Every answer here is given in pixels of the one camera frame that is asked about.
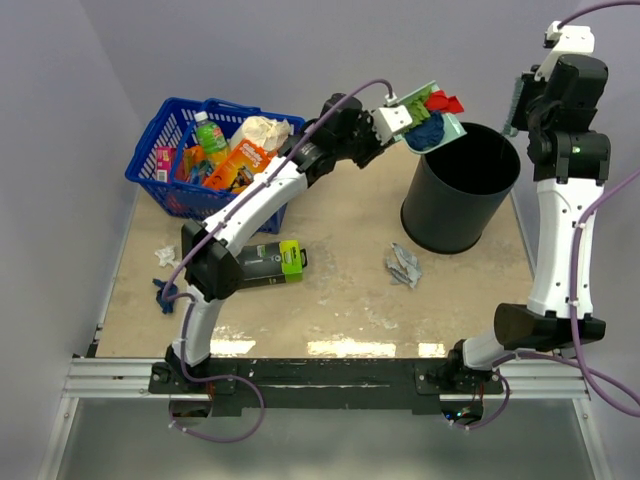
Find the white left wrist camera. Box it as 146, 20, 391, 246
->
371, 105, 413, 145

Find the green paper scrap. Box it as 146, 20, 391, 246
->
402, 87, 431, 125

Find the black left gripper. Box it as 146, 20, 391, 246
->
336, 110, 396, 170

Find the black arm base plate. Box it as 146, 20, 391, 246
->
149, 358, 503, 417

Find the teal hand brush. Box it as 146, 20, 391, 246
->
501, 77, 523, 138

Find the green black razor box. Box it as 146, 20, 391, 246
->
237, 240, 308, 289

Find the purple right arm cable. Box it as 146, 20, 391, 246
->
448, 0, 640, 431

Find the blue plastic shopping basket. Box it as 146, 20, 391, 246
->
125, 97, 304, 220

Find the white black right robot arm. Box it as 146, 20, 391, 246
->
430, 54, 611, 393

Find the teal plastic dustpan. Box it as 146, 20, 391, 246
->
394, 81, 466, 155

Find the green drink bottle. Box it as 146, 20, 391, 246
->
194, 111, 230, 168

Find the dark round trash bin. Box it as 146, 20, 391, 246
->
400, 122, 521, 255

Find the colourful snack packet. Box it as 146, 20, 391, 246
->
175, 145, 216, 185

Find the grey paper scrap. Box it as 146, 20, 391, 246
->
385, 242, 423, 290

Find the white crumpled paper scrap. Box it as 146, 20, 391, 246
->
154, 245, 180, 268

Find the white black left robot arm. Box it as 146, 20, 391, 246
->
168, 94, 411, 392

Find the aluminium table frame rail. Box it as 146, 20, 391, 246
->
38, 356, 614, 479

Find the dark blue paper scrap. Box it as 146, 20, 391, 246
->
152, 278, 178, 315

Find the pink small box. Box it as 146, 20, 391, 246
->
155, 146, 176, 183

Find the orange razor package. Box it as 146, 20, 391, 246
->
203, 139, 271, 194

